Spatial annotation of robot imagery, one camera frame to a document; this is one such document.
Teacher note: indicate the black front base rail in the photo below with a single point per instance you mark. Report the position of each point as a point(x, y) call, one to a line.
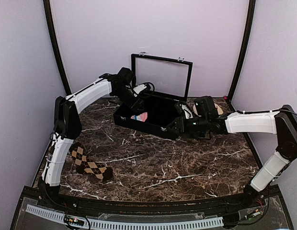
point(267, 212)

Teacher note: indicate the brown argyle sock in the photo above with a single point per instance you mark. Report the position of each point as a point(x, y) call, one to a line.
point(85, 166)

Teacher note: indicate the black display case glass lid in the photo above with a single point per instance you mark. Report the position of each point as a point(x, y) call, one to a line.
point(171, 78)

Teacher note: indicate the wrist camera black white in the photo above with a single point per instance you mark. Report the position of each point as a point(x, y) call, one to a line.
point(128, 78)
point(203, 107)

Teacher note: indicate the white slotted cable duct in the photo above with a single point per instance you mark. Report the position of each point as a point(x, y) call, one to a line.
point(124, 222)

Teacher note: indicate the black frame post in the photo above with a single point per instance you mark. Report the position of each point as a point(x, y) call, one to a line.
point(243, 49)
point(55, 46)

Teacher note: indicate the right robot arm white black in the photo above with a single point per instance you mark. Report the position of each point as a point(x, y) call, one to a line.
point(282, 123)

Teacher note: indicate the small circuit board with leds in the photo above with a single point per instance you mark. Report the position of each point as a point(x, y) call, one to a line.
point(73, 221)

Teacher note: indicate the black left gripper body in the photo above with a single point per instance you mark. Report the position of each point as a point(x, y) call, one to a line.
point(123, 95)

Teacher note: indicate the black left frame post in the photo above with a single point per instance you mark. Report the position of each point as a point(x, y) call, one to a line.
point(55, 46)

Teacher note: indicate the black right frame post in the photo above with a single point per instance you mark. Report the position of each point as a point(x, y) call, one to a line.
point(243, 49)

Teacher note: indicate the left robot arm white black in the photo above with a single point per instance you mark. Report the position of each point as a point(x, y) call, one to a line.
point(67, 124)

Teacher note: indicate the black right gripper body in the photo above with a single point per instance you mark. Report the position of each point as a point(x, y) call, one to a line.
point(188, 129)

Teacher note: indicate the pink teal patterned sock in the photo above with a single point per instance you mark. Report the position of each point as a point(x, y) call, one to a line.
point(142, 117)

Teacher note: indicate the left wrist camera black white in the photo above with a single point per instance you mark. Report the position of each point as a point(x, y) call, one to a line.
point(128, 78)

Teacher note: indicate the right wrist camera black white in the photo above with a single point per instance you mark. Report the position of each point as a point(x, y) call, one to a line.
point(203, 107)

